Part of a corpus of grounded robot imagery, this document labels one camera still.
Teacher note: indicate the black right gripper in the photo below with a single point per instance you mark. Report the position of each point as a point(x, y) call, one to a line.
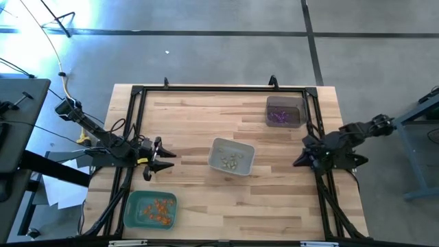
point(313, 151)

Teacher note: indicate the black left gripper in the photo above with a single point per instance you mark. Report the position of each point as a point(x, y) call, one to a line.
point(151, 158)

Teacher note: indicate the white plastic bin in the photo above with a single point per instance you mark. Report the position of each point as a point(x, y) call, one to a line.
point(214, 154)

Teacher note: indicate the translucent grey plastic bin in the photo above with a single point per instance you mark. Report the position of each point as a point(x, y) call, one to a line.
point(295, 103)

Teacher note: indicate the green plastic bin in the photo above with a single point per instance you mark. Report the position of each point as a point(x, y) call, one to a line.
point(133, 212)

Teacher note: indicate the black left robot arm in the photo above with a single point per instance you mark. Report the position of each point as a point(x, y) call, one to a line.
point(99, 132)

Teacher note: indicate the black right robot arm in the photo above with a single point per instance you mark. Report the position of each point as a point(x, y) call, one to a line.
point(350, 140)

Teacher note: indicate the yellow tape flag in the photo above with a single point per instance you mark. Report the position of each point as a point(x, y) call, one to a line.
point(142, 160)

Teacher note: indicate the white paper sheets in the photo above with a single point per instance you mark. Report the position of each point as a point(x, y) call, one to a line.
point(65, 195)

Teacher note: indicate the dark grey side table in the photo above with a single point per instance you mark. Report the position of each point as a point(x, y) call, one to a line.
point(24, 113)

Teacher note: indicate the black caster wheel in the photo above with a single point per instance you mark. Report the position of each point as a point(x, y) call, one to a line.
point(33, 233)

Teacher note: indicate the black tool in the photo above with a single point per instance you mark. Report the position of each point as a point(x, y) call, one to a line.
point(7, 107)

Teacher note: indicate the black tripod stand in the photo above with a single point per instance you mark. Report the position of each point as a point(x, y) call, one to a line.
point(55, 19)

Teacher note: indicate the black frame clamp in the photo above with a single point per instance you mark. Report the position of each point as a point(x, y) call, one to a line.
point(273, 81)
point(166, 81)

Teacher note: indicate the white metal bracket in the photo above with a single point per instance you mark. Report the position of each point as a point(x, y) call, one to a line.
point(127, 243)
point(319, 244)

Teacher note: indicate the blue metal table frame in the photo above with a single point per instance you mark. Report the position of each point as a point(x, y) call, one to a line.
point(411, 161)

